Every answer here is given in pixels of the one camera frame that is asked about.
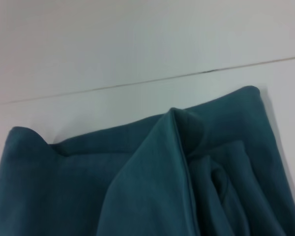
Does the teal blue shirt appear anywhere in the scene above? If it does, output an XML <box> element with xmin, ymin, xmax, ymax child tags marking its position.
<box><xmin>0</xmin><ymin>85</ymin><xmax>295</xmax><ymax>236</ymax></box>

